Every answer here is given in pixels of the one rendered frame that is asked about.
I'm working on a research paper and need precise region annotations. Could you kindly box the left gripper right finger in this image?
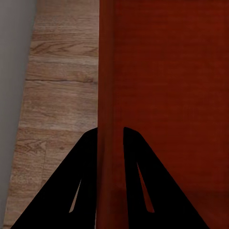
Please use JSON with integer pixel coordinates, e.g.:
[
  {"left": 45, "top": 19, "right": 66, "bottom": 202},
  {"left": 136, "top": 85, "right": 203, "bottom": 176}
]
[{"left": 123, "top": 127, "right": 209, "bottom": 229}]

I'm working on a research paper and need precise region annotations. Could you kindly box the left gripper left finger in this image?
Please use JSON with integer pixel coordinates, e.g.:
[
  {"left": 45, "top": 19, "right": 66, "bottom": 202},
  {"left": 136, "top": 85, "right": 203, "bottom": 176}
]
[{"left": 11, "top": 128, "right": 97, "bottom": 229}]

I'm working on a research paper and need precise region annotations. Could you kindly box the storage box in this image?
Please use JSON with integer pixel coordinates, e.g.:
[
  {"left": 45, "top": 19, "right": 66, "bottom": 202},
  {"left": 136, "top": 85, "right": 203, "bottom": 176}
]
[{"left": 95, "top": 0, "right": 229, "bottom": 229}]

